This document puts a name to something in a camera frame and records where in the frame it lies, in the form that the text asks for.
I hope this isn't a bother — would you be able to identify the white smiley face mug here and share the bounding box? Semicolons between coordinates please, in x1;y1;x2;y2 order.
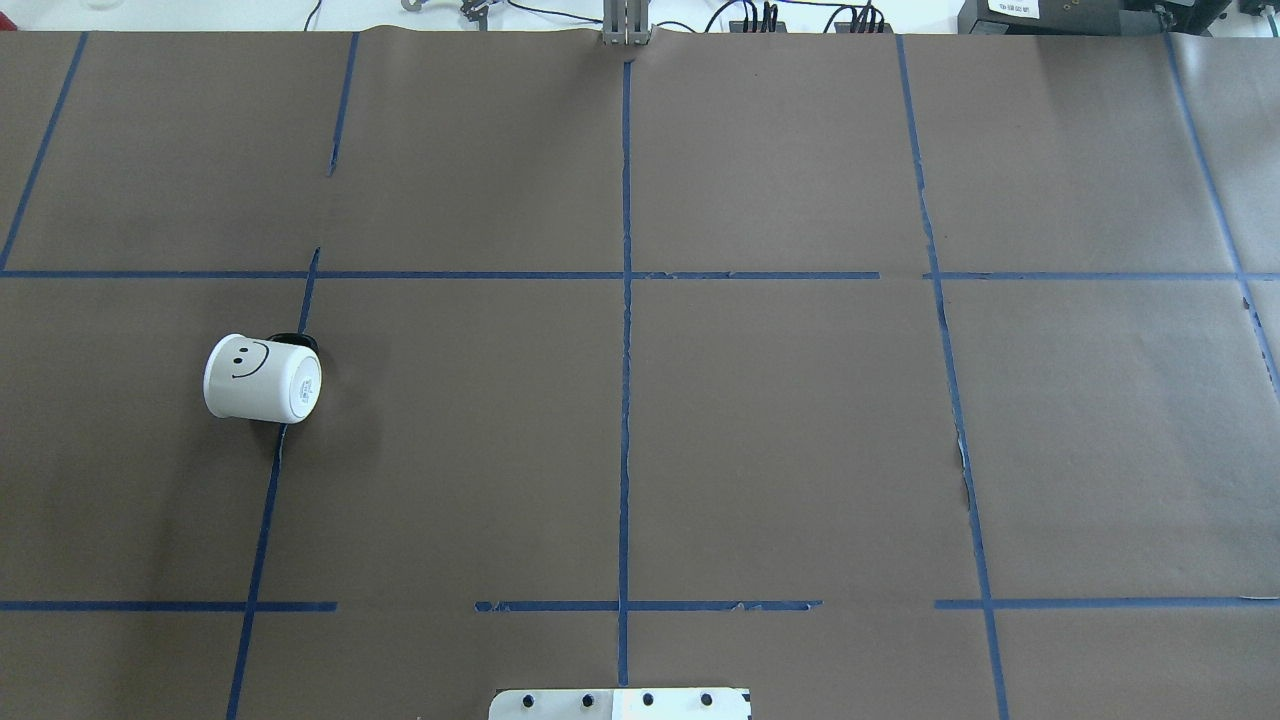
202;333;323;424

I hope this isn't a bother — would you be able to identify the brown paper table cover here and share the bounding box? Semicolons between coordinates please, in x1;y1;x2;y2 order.
3;27;1277;719

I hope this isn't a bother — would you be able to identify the black device top right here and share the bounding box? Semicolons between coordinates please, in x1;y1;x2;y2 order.
956;0;1231;36

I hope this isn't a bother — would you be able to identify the grey metal post bracket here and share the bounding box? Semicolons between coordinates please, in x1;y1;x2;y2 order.
602;0;653;46

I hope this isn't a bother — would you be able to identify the white metal base plate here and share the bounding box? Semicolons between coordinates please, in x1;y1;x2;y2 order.
488;687;753;719

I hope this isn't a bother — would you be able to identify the black cable plugs cluster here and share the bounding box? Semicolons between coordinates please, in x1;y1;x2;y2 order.
698;1;893;35

